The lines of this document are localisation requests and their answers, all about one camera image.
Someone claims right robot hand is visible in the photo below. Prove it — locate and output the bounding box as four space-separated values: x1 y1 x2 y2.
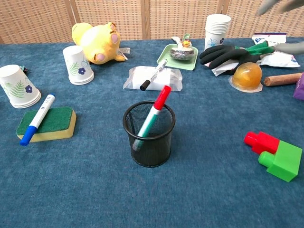
257 0 304 54

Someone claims red cap marker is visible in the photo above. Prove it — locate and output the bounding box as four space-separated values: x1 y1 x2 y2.
133 85 172 152

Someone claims black cap marker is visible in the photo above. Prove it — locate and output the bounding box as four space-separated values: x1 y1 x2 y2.
139 58 168 92

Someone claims black mesh pen cup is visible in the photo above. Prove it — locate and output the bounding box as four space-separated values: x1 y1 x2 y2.
122 100 176 168

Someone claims blue cap marker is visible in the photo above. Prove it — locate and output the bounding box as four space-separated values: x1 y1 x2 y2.
19 94 57 146

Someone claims white salt bag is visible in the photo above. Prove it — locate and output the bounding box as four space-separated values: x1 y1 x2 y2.
251 32 301 68

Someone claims brown wooden stick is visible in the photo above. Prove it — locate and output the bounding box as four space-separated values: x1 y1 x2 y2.
264 72 303 87

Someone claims purple pack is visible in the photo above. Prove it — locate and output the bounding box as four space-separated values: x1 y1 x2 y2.
292 72 304 101

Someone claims orange jelly cup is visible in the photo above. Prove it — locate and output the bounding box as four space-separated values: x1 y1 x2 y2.
228 62 264 93

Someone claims black green work glove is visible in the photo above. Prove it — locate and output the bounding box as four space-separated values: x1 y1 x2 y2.
199 40 276 72

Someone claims white paper packet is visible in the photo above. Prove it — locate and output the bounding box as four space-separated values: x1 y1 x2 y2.
210 60 240 77

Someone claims floral paper cup stack tall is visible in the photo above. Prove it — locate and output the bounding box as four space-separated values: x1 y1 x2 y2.
204 14 232 52

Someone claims red toy block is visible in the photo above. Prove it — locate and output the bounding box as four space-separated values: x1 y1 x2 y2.
244 131 280 155

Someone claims green toy block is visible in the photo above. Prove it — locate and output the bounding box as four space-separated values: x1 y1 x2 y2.
258 140 303 183

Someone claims plastic wrapped white pack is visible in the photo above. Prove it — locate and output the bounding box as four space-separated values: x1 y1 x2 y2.
123 66 183 92

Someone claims light green dustpan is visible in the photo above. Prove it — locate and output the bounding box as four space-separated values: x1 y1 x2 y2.
156 44 199 71

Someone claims yellow plush toy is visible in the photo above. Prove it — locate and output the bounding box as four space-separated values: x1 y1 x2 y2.
71 22 131 65

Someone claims floral paper cup stack short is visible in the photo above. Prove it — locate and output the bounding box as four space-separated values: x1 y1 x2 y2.
62 45 95 86
0 64 42 109

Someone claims blue table cloth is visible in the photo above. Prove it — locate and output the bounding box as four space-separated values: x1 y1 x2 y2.
0 37 304 228

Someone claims green yellow sponge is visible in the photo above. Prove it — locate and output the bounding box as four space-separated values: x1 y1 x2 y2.
16 106 77 143

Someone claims woven folding screen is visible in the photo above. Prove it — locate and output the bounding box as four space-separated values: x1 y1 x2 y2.
0 0 304 44

